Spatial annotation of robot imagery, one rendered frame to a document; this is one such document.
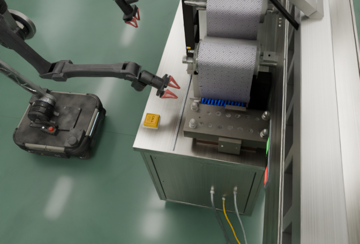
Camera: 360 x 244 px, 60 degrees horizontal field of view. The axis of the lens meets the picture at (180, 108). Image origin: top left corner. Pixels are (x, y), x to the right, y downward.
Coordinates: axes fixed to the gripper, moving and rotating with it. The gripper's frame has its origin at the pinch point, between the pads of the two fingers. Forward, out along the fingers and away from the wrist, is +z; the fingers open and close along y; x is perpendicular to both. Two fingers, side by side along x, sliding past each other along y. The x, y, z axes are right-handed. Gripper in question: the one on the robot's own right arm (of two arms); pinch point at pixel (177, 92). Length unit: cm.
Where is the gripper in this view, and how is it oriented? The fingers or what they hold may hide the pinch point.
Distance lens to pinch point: 152.7
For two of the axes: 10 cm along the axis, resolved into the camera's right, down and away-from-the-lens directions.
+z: 8.7, 4.1, 2.9
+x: 4.6, -4.0, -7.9
